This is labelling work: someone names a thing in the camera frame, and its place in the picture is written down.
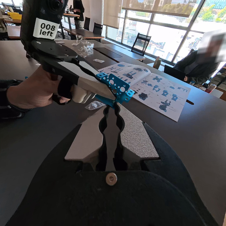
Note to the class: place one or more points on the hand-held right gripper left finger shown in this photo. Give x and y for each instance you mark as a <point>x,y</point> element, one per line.
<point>84,141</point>

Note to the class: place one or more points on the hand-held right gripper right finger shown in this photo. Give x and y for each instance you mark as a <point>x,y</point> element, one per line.
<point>137,141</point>

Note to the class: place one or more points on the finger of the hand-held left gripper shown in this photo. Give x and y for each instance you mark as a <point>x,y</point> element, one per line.
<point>93,86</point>
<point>88,65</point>

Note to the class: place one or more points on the blue perforated U bracket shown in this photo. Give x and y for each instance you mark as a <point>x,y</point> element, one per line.
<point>125,98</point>

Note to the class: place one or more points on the person's left forearm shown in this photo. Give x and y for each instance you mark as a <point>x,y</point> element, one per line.
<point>10,109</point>

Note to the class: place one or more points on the dark grey desk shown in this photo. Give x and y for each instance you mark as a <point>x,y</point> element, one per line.
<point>176,141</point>

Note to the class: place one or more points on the person's left hand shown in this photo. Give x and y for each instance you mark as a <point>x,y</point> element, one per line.
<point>31,88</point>

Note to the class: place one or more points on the crumpled clear plastic wrap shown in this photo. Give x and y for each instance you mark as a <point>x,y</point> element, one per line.
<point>83,46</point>

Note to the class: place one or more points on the yellow storage box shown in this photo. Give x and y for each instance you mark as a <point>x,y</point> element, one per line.
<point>15,15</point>

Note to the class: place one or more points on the brown office table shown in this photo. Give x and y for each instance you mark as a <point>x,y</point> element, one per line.
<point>84,33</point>

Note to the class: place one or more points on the black mesh office chair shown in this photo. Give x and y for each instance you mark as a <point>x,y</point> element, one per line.
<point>141,44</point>
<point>86,23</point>
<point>98,30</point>

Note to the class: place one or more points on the printed instruction booklet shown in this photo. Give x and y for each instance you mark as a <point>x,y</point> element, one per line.
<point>158,98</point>

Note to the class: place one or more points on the narrow beige roller blind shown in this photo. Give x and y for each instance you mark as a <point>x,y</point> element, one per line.
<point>112,12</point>

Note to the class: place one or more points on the green drink bottle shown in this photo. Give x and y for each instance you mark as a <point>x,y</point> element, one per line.
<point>157,62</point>

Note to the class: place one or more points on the black laptop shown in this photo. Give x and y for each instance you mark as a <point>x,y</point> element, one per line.
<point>174,72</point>

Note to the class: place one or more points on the large office window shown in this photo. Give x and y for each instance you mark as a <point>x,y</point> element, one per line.
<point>167,40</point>

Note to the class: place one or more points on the wide beige roller blind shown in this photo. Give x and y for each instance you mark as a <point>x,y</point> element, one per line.
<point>158,7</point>

